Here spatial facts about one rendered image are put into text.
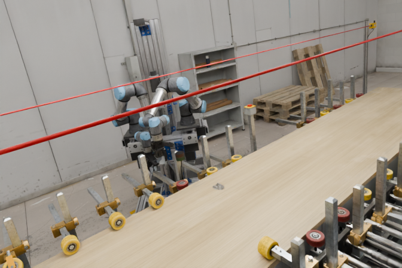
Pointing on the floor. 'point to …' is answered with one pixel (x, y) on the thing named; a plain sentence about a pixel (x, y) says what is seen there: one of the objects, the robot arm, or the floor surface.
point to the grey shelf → (219, 119)
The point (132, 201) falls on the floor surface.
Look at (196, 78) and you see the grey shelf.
